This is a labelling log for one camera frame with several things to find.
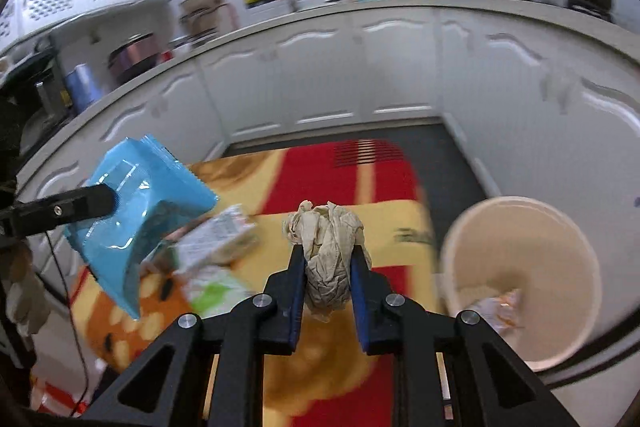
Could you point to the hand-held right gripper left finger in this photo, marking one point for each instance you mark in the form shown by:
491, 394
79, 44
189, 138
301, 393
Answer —
296, 302

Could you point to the white green plastic bag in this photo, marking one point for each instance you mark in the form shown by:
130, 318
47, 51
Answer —
215, 292

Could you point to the beige paper ball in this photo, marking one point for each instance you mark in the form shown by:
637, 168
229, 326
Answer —
325, 257

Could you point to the white kitchen cabinet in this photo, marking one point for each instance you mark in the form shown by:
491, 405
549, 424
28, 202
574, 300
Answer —
400, 67

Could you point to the blue plastic snack packet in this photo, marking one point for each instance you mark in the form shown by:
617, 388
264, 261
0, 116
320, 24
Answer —
145, 187

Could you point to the red yellow printed blanket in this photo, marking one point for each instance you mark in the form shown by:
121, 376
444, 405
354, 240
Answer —
385, 192

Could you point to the person's left hand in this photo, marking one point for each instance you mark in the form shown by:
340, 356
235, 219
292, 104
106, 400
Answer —
25, 307

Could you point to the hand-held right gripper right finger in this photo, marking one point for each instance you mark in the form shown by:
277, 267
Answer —
359, 307

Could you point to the brown box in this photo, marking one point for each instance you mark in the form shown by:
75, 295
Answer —
205, 19

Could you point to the steel pot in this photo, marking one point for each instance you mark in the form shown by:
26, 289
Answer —
137, 59

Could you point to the white printed packet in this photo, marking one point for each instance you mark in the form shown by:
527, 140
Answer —
215, 237

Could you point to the orange white crumpled wrapper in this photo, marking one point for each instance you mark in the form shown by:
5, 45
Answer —
495, 309

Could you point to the black ribbed floor mat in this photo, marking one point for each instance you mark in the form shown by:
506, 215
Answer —
450, 167

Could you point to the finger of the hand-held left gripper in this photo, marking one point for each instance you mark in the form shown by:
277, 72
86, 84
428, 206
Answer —
75, 207

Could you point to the beige round waste bin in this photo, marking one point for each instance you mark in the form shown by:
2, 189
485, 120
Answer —
500, 247

